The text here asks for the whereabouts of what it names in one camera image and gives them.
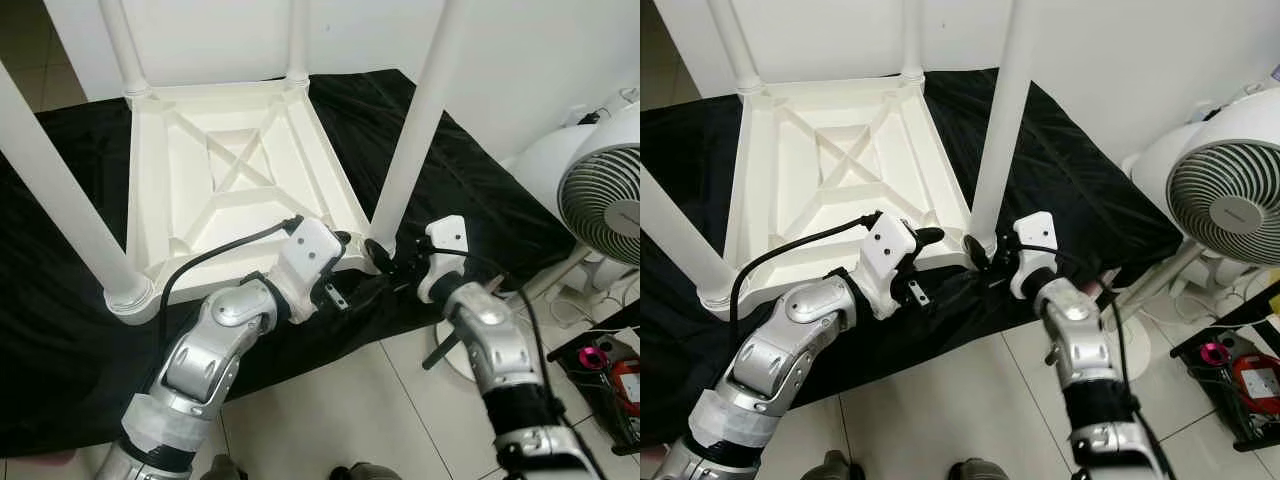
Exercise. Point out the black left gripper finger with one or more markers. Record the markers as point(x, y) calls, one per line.
point(342, 239)
point(925, 237)

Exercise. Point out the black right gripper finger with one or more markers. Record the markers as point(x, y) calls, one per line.
point(975, 250)
point(378, 255)

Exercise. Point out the white plastic table leg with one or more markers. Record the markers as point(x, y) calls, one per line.
point(120, 45)
point(680, 235)
point(297, 40)
point(1005, 110)
point(912, 40)
point(730, 45)
point(60, 190)
point(420, 110)

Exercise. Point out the white plastic table top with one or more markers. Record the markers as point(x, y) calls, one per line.
point(790, 170)
point(180, 180)

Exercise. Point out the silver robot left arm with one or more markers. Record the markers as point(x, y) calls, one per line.
point(200, 360)
point(780, 350)

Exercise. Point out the dark metal bar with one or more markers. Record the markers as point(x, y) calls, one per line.
point(1052, 352)
point(440, 352)

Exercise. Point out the black quilted cloth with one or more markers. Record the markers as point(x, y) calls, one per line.
point(60, 380)
point(1080, 170)

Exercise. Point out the black rack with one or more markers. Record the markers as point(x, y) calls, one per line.
point(1188, 345)
point(565, 350)

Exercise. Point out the grey robot left leg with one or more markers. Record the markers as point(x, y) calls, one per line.
point(830, 468)
point(225, 470)

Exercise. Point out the white round fan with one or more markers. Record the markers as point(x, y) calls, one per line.
point(1220, 180)
point(600, 190)

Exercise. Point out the magenta hair dryer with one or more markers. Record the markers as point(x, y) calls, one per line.
point(592, 358)
point(1212, 353)

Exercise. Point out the red box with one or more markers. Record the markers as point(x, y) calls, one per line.
point(1255, 382)
point(625, 385)

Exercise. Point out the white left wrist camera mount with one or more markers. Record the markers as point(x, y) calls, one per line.
point(890, 250)
point(310, 255)

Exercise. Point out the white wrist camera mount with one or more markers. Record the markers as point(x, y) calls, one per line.
point(1035, 240)
point(890, 250)
point(445, 245)
point(310, 255)

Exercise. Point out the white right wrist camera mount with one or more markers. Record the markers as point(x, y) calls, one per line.
point(1035, 240)
point(445, 245)

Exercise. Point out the white wall socket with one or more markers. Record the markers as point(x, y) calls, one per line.
point(588, 115)

